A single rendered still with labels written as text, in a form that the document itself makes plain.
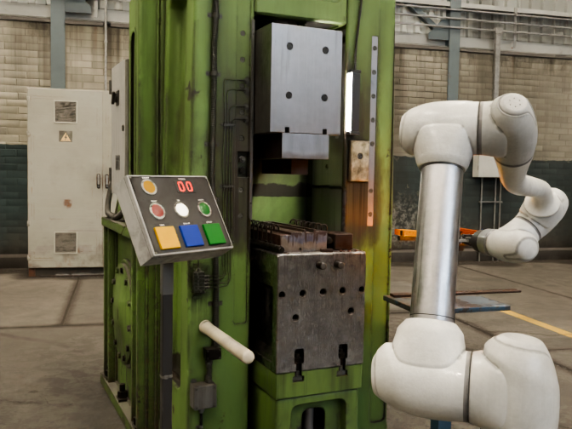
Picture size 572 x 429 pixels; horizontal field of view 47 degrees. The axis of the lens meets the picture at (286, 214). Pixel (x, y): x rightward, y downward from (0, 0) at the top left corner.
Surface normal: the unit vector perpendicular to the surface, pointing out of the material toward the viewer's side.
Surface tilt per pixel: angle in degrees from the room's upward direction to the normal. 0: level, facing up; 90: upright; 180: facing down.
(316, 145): 90
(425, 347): 67
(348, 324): 90
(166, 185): 60
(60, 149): 90
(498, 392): 87
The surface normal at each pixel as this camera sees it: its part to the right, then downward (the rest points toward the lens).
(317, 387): 0.42, 0.07
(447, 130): -0.29, -0.19
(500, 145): -0.07, 0.81
